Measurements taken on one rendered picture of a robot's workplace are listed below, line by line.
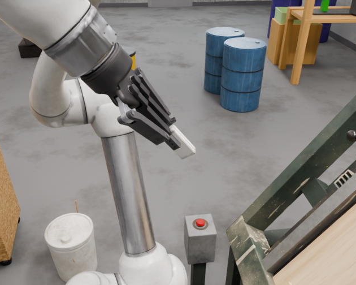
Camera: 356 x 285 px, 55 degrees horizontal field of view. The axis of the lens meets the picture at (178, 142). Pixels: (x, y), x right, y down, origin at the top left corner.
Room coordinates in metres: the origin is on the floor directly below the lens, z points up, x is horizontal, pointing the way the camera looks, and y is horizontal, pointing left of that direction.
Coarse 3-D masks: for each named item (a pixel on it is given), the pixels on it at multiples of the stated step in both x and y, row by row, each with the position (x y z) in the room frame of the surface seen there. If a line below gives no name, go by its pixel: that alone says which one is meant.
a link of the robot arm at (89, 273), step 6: (78, 276) 0.64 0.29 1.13; (84, 276) 0.64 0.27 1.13; (90, 276) 0.63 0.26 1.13; (96, 276) 0.64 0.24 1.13; (102, 276) 0.64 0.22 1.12; (108, 276) 0.67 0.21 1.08; (114, 276) 0.67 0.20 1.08; (72, 282) 0.62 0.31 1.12; (78, 282) 0.62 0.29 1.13; (84, 282) 0.62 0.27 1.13; (90, 282) 0.61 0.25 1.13; (96, 282) 0.61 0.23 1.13; (102, 282) 0.62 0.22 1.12; (108, 282) 0.63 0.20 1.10; (114, 282) 0.65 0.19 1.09
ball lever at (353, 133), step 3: (348, 132) 0.93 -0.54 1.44; (351, 132) 0.93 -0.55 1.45; (354, 132) 0.92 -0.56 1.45; (348, 135) 0.93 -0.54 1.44; (351, 135) 0.92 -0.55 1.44; (354, 135) 0.92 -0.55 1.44; (348, 138) 0.92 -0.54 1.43; (351, 138) 0.91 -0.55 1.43; (354, 138) 0.91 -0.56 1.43; (351, 141) 0.92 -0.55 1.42; (354, 141) 0.92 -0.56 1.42
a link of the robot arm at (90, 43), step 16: (96, 16) 0.46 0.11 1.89; (80, 32) 0.43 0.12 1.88; (96, 32) 0.44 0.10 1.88; (112, 32) 0.48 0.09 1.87; (48, 48) 0.44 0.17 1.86; (64, 48) 0.42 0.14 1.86; (80, 48) 0.43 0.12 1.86; (96, 48) 0.44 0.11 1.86; (112, 48) 0.47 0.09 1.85; (64, 64) 0.44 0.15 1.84; (80, 64) 0.43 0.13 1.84; (96, 64) 0.43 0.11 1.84
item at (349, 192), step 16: (352, 176) 0.90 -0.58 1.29; (336, 192) 0.90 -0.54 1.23; (352, 192) 0.86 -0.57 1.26; (320, 208) 0.89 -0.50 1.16; (336, 208) 0.85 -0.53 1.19; (304, 224) 0.88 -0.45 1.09; (320, 224) 0.85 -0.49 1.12; (288, 240) 0.87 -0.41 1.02; (304, 240) 0.84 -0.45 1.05; (272, 256) 0.86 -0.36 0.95; (288, 256) 0.83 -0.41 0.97; (272, 272) 0.83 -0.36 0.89
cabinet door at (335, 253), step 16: (352, 208) 0.83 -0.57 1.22; (336, 224) 0.82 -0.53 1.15; (352, 224) 0.78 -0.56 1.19; (320, 240) 0.81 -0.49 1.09; (336, 240) 0.77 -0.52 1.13; (352, 240) 0.74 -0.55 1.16; (304, 256) 0.79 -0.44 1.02; (320, 256) 0.76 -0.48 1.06; (336, 256) 0.73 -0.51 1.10; (352, 256) 0.70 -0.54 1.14; (288, 272) 0.78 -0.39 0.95; (304, 272) 0.75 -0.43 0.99; (320, 272) 0.72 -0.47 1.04; (336, 272) 0.69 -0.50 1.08; (352, 272) 0.66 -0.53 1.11
